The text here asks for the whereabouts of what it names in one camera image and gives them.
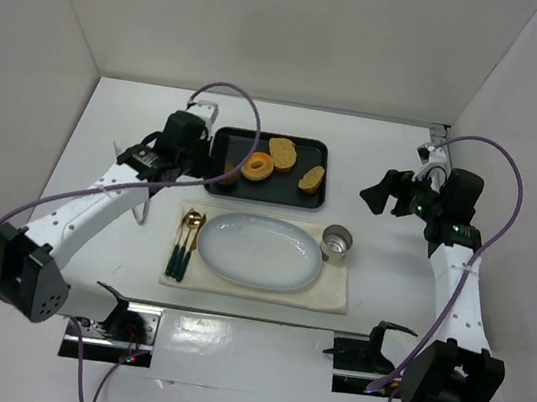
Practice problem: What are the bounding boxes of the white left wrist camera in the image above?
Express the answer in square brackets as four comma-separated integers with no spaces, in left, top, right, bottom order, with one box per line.
[186,100,219,133]

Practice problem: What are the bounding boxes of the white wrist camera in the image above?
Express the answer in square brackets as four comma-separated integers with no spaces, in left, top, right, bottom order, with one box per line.
[186,100,219,133]
[412,143,448,184]

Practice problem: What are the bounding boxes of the brown chocolate croissant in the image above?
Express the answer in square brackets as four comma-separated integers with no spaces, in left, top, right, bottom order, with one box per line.
[219,163,241,186]

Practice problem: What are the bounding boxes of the metal tongs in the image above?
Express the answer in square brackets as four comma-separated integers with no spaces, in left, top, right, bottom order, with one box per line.
[112,141,150,226]

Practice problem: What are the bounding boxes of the large bread slice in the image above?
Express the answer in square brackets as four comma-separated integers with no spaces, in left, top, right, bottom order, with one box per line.
[268,137,298,172]

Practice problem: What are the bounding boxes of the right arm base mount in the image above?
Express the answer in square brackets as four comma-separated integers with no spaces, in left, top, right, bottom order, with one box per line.
[322,321,418,395]

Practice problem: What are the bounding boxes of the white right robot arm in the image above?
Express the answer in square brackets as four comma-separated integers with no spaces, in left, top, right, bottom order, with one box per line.
[360,169,505,402]

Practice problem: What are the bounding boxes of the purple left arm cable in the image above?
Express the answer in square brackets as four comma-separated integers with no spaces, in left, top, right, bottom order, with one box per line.
[0,49,269,402]

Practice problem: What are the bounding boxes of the steel cup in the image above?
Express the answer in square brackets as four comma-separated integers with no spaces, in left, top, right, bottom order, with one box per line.
[319,224,353,264]

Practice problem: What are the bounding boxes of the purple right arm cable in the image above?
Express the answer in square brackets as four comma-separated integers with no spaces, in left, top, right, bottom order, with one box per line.
[362,124,534,402]

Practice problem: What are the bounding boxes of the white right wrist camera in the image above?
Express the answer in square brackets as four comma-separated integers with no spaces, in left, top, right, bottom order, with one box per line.
[412,143,448,184]

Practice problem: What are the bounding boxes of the oval light blue plate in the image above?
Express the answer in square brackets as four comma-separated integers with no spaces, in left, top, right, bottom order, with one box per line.
[197,212,322,292]

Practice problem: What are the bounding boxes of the small bread slice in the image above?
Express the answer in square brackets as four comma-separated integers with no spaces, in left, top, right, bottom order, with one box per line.
[297,165,326,194]

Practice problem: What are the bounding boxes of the orange bagel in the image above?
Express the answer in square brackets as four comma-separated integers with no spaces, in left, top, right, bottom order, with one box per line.
[241,152,275,182]

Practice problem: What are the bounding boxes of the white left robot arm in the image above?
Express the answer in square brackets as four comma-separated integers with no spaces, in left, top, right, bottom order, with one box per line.
[0,101,218,323]

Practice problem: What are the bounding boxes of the gold spoon green handle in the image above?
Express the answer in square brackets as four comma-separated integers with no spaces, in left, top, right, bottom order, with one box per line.
[165,209,202,278]

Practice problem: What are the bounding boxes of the gold knife green handle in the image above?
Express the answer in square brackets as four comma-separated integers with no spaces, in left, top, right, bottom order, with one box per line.
[175,215,207,283]

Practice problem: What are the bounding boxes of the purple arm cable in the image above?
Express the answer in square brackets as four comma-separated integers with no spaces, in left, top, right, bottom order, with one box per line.
[0,49,269,402]
[362,124,534,402]

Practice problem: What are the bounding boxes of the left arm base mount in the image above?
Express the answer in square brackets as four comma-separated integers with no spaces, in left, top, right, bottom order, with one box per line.
[58,281,164,368]

